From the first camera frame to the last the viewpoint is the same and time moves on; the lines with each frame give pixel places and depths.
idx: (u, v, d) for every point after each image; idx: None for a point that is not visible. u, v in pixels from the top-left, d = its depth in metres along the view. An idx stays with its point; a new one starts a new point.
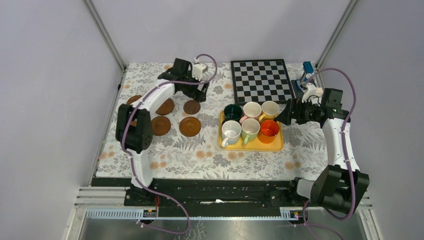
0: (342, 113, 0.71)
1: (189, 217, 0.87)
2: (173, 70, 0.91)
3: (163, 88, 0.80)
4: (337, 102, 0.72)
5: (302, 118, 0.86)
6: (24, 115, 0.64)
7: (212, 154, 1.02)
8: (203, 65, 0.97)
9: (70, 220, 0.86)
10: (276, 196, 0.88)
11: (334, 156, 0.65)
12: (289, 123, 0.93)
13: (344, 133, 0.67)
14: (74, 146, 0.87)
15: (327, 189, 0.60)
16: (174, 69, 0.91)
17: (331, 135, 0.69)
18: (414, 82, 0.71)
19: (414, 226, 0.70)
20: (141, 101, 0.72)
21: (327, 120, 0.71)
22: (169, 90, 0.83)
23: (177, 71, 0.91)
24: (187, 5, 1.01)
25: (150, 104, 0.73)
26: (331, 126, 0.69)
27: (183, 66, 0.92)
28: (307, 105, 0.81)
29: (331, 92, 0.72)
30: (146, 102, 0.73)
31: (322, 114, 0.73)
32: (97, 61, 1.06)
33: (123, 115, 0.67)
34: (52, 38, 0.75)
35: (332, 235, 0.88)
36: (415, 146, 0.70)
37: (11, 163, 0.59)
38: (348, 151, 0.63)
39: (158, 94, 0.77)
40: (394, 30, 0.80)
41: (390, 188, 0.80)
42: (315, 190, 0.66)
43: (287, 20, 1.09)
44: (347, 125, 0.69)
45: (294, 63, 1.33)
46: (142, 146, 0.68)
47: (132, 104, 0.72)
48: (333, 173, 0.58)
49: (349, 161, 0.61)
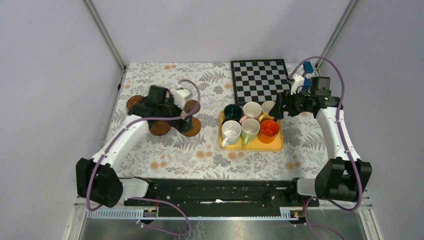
0: (334, 101, 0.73)
1: (187, 217, 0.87)
2: (148, 101, 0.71)
3: (133, 127, 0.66)
4: (326, 90, 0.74)
5: (293, 110, 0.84)
6: (25, 114, 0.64)
7: (212, 154, 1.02)
8: (186, 92, 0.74)
9: (70, 221, 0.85)
10: (276, 197, 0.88)
11: (334, 149, 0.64)
12: (281, 116, 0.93)
13: (340, 122, 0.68)
14: (74, 146, 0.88)
15: (332, 182, 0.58)
16: (148, 98, 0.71)
17: (327, 126, 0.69)
18: (413, 82, 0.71)
19: (413, 226, 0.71)
20: (103, 153, 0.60)
21: (321, 110, 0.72)
22: (141, 128, 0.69)
23: (152, 102, 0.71)
24: (187, 5, 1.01)
25: (115, 155, 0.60)
26: (326, 116, 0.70)
27: (160, 95, 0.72)
28: (297, 96, 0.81)
29: (319, 80, 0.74)
30: (110, 153, 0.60)
31: (314, 104, 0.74)
32: (97, 61, 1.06)
33: (83, 173, 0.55)
34: (52, 39, 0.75)
35: (332, 236, 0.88)
36: (415, 147, 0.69)
37: (11, 163, 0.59)
38: (346, 141, 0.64)
39: (120, 142, 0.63)
40: (394, 30, 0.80)
41: (390, 189, 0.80)
42: (318, 184, 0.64)
43: (287, 20, 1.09)
44: (340, 113, 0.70)
45: (294, 63, 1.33)
46: (110, 203, 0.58)
47: (92, 157, 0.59)
48: (336, 166, 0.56)
49: (350, 151, 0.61)
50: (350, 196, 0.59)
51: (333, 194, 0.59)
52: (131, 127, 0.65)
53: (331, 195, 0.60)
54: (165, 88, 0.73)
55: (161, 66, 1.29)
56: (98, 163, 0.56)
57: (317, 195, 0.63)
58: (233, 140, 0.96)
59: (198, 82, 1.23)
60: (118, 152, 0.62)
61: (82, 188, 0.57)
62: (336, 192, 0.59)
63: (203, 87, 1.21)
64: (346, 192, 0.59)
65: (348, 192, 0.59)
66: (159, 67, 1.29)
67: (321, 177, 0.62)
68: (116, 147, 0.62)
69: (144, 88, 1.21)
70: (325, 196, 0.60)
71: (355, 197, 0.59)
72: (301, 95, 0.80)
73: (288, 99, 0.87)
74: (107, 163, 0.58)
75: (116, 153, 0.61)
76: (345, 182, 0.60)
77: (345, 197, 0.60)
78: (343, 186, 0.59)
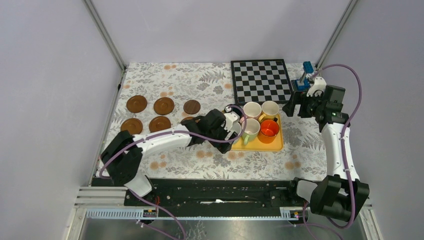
0: (342, 117, 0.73)
1: (176, 216, 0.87)
2: (202, 123, 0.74)
3: (178, 135, 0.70)
4: (337, 103, 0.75)
5: (304, 112, 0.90)
6: (24, 114, 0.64)
7: (212, 154, 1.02)
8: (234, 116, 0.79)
9: (70, 220, 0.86)
10: (276, 197, 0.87)
11: (333, 166, 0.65)
12: (290, 114, 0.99)
13: (343, 139, 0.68)
14: (74, 146, 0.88)
15: (327, 198, 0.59)
16: (204, 119, 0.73)
17: (330, 141, 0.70)
18: (414, 82, 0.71)
19: (413, 226, 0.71)
20: (144, 138, 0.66)
21: (326, 125, 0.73)
22: (184, 141, 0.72)
23: (204, 125, 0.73)
24: (187, 5, 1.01)
25: (150, 146, 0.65)
26: (330, 132, 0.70)
27: (214, 123, 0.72)
28: (311, 100, 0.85)
29: (333, 92, 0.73)
30: (147, 142, 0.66)
31: (321, 118, 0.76)
32: (98, 61, 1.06)
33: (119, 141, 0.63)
34: (52, 39, 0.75)
35: (332, 236, 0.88)
36: (415, 147, 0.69)
37: (10, 163, 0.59)
38: (347, 160, 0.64)
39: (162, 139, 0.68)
40: (395, 30, 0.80)
41: (390, 189, 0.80)
42: (313, 198, 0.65)
43: (286, 20, 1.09)
44: (346, 130, 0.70)
45: (294, 62, 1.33)
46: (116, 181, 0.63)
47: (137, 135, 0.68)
48: (332, 183, 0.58)
49: (349, 170, 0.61)
50: (343, 215, 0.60)
51: (327, 210, 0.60)
52: (177, 134, 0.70)
53: (324, 211, 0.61)
54: (222, 116, 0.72)
55: (161, 66, 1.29)
56: (133, 143, 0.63)
57: (312, 209, 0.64)
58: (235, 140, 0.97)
59: (198, 82, 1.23)
60: (153, 145, 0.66)
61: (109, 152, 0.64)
62: (330, 208, 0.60)
63: (203, 87, 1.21)
64: (339, 211, 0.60)
65: (341, 211, 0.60)
66: (159, 67, 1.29)
67: (317, 192, 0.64)
68: (156, 140, 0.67)
69: (144, 88, 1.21)
70: (318, 211, 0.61)
71: (348, 217, 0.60)
72: (315, 99, 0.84)
73: (302, 100, 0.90)
74: (141, 147, 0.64)
75: (152, 145, 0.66)
76: (340, 201, 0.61)
77: (338, 215, 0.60)
78: (337, 204, 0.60)
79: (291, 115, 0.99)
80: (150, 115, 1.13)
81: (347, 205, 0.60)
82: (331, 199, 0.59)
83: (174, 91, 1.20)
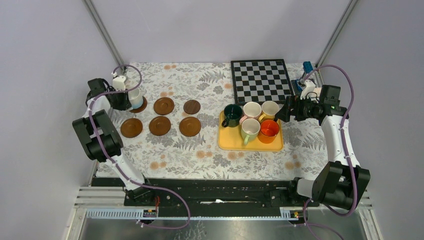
0: (340, 111, 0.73)
1: (190, 217, 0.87)
2: (94, 93, 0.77)
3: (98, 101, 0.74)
4: (335, 99, 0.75)
5: (300, 114, 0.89)
6: (24, 115, 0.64)
7: (212, 154, 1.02)
8: (123, 78, 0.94)
9: (70, 220, 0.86)
10: (276, 196, 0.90)
11: (334, 153, 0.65)
12: (287, 119, 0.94)
13: (343, 129, 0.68)
14: (74, 146, 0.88)
15: (328, 186, 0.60)
16: (93, 91, 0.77)
17: (330, 132, 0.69)
18: (414, 82, 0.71)
19: (413, 226, 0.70)
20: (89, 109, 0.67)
21: (326, 118, 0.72)
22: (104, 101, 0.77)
23: (99, 92, 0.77)
24: (186, 5, 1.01)
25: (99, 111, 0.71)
26: (330, 123, 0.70)
27: (102, 84, 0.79)
28: (306, 102, 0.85)
29: (329, 89, 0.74)
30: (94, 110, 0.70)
31: (320, 112, 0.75)
32: (97, 61, 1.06)
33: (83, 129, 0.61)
34: (52, 39, 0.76)
35: (332, 236, 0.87)
36: (416, 148, 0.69)
37: (11, 162, 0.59)
38: (348, 147, 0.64)
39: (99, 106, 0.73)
40: (395, 29, 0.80)
41: (389, 189, 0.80)
42: (316, 188, 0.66)
43: (286, 21, 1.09)
44: (345, 122, 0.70)
45: (294, 63, 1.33)
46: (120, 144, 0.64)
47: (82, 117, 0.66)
48: (334, 169, 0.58)
49: (349, 157, 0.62)
50: (345, 203, 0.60)
51: (329, 198, 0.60)
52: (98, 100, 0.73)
53: (327, 200, 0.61)
54: (99, 78, 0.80)
55: (161, 66, 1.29)
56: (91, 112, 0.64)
57: (314, 198, 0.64)
58: (139, 104, 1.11)
59: (198, 82, 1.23)
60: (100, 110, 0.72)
61: (88, 145, 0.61)
62: (332, 196, 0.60)
63: (203, 87, 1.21)
64: (341, 198, 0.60)
65: (343, 198, 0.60)
66: (159, 67, 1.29)
67: (319, 182, 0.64)
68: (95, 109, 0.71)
69: (144, 88, 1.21)
70: (320, 199, 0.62)
71: (350, 205, 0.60)
72: (309, 101, 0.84)
73: (296, 103, 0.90)
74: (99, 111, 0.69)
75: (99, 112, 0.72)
76: (342, 189, 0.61)
77: (340, 203, 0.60)
78: (339, 192, 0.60)
79: (287, 121, 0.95)
80: (150, 115, 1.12)
81: (348, 192, 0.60)
82: (333, 186, 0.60)
83: (174, 91, 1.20)
